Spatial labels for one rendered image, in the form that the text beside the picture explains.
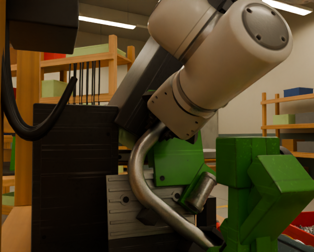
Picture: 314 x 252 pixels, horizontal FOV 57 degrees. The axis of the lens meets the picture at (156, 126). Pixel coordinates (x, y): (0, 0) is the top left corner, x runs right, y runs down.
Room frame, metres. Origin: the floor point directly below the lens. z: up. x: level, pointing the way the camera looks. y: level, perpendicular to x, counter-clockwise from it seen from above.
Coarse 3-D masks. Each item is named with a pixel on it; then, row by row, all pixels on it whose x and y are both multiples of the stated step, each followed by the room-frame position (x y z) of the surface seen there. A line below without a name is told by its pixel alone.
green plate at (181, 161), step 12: (156, 144) 0.60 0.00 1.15; (168, 144) 0.61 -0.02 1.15; (180, 144) 0.62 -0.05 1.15; (192, 144) 0.63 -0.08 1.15; (156, 156) 0.60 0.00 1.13; (168, 156) 0.61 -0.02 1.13; (180, 156) 0.62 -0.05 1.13; (192, 156) 0.62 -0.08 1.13; (156, 168) 0.59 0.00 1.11; (168, 168) 0.60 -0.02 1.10; (180, 168) 0.61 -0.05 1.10; (192, 168) 0.62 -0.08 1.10; (156, 180) 0.58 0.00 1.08; (168, 180) 0.59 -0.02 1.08; (180, 180) 0.60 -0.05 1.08
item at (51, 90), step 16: (80, 48) 3.43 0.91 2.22; (96, 48) 3.35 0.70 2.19; (112, 48) 3.19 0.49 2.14; (128, 48) 3.60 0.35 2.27; (16, 64) 3.76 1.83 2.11; (48, 64) 3.49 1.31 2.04; (64, 64) 3.42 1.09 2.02; (80, 64) 3.31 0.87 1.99; (96, 64) 3.68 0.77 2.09; (112, 64) 3.19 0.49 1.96; (128, 64) 3.60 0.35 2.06; (48, 80) 3.58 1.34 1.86; (64, 80) 4.00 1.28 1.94; (80, 80) 3.31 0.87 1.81; (112, 80) 3.19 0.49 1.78; (48, 96) 3.58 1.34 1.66; (80, 96) 3.30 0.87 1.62; (96, 96) 3.22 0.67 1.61
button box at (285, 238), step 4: (280, 236) 0.64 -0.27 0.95; (284, 236) 0.63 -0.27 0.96; (280, 240) 0.64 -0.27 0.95; (284, 240) 0.63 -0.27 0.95; (288, 240) 0.62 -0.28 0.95; (292, 240) 0.61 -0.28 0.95; (296, 240) 0.60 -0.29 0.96; (280, 244) 0.63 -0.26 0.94; (284, 244) 0.62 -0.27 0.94; (288, 244) 0.61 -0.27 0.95; (292, 244) 0.60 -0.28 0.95; (296, 244) 0.60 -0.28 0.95; (300, 244) 0.59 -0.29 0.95; (304, 244) 0.58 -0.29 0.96; (280, 248) 0.62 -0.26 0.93; (284, 248) 0.61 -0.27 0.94; (288, 248) 0.61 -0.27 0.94; (292, 248) 0.60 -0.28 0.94; (296, 248) 0.59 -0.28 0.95; (300, 248) 0.58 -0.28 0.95; (304, 248) 0.58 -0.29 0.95; (308, 248) 0.57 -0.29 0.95; (312, 248) 0.56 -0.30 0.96
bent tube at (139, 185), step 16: (160, 128) 0.58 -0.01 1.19; (144, 144) 0.56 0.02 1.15; (128, 160) 0.56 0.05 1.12; (128, 176) 0.55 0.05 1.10; (144, 192) 0.53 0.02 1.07; (160, 208) 0.54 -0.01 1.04; (176, 224) 0.54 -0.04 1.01; (192, 224) 0.55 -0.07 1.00; (192, 240) 0.55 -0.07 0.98; (208, 240) 0.55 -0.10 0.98
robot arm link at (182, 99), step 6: (174, 78) 0.43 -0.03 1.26; (174, 84) 0.42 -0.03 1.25; (174, 90) 0.42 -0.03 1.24; (180, 90) 0.41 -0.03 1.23; (180, 96) 0.41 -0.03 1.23; (186, 96) 0.40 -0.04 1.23; (180, 102) 0.42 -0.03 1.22; (186, 102) 0.41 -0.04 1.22; (228, 102) 0.43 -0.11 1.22; (186, 108) 0.42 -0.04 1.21; (192, 108) 0.41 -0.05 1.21; (198, 108) 0.41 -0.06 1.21; (198, 114) 0.43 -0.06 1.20; (204, 114) 0.43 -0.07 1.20
